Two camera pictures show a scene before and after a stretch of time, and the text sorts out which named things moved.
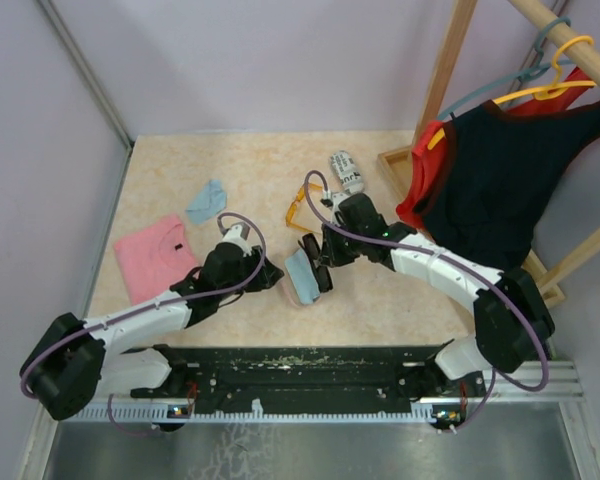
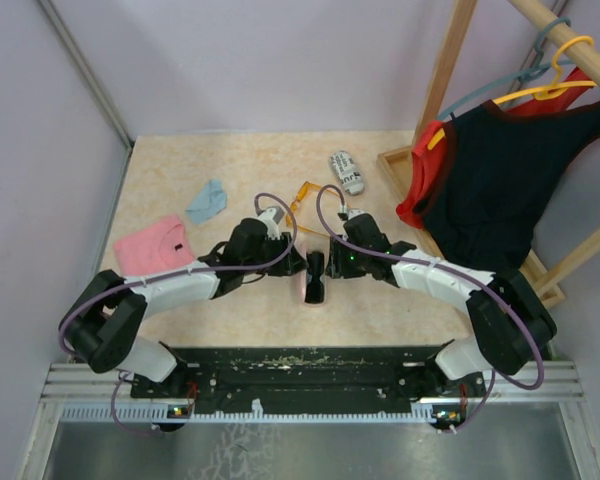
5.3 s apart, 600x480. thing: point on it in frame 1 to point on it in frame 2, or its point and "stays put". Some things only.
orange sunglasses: [299, 197] stays put
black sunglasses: [313, 255] to [315, 292]
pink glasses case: [292, 294] to [303, 289]
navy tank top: [485, 201] stays put
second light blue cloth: [210, 201] stays put
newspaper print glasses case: [347, 171] stays put
